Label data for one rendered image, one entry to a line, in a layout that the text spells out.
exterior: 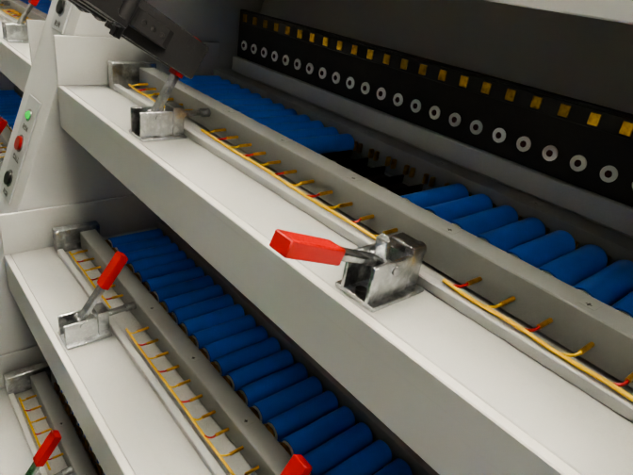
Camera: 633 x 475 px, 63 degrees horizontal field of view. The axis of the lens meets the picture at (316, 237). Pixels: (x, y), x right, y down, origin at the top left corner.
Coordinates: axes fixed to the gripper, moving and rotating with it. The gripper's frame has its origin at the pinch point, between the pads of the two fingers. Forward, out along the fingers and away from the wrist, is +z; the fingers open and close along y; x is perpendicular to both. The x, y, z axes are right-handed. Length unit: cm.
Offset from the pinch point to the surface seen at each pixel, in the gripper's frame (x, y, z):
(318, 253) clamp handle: -6.4, 27.3, -2.7
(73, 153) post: -14.3, -18.0, 6.3
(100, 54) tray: -3.2, -17.7, 3.8
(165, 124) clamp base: -5.8, 1.0, 3.5
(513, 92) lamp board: 8.9, 21.8, 14.0
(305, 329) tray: -11.0, 24.5, 3.1
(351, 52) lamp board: 8.5, 4.9, 14.3
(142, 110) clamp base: -5.7, -0.8, 2.1
